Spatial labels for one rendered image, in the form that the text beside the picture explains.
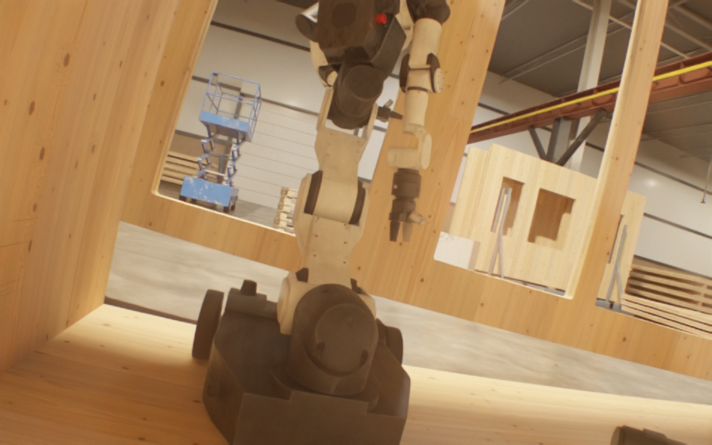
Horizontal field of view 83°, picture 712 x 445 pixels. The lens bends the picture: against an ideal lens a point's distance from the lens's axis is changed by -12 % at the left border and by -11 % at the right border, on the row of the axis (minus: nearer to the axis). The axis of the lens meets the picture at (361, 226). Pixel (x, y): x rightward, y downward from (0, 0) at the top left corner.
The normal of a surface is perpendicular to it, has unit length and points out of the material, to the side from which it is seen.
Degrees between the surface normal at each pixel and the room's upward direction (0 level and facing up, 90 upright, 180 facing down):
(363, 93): 79
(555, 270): 90
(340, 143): 51
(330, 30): 97
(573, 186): 90
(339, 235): 35
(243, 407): 90
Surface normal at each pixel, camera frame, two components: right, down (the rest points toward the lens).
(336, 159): 0.30, -0.55
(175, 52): 0.09, 0.04
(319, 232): 0.31, -0.75
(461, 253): -0.36, -0.07
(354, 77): 0.24, -0.11
